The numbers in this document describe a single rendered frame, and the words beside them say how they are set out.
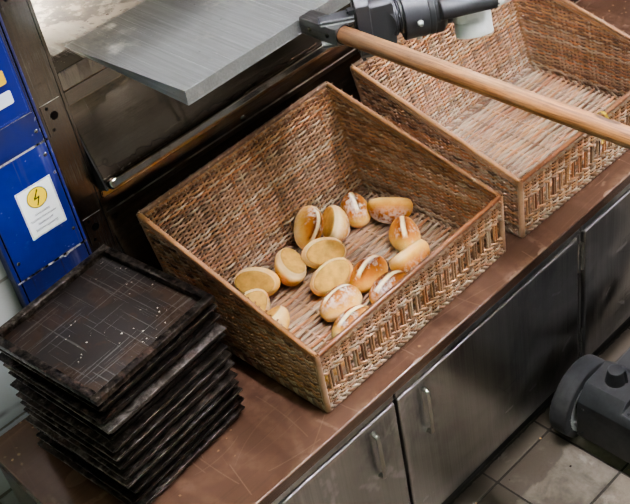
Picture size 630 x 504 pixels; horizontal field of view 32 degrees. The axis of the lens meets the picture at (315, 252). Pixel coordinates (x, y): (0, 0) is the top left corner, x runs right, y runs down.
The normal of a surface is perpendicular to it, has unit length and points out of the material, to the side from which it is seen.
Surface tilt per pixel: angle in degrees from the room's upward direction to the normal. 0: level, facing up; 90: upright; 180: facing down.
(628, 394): 0
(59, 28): 0
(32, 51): 90
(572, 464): 0
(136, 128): 70
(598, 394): 46
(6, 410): 90
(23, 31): 90
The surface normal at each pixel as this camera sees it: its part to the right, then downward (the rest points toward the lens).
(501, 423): 0.70, 0.28
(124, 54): -0.15, -0.75
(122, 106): 0.60, 0.10
